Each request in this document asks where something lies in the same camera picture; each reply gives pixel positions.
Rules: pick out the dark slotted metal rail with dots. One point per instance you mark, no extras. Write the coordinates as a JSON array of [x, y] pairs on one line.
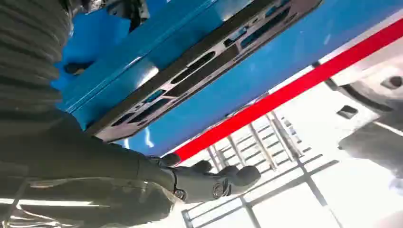
[[204, 70]]

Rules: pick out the black metal bracket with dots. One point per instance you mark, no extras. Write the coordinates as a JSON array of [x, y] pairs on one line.
[[132, 12]]

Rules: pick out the grey ribbed right arm sleeve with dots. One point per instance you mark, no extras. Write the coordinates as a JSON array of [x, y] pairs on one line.
[[28, 56]]

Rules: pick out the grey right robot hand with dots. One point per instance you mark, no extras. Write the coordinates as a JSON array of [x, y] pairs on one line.
[[78, 163]]

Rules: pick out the blue metal frame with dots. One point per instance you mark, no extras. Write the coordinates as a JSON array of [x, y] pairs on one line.
[[283, 59]]

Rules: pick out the grey metal housing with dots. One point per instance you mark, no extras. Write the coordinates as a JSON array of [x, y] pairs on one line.
[[374, 94]]

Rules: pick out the red beam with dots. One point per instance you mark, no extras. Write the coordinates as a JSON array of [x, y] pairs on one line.
[[283, 94]]

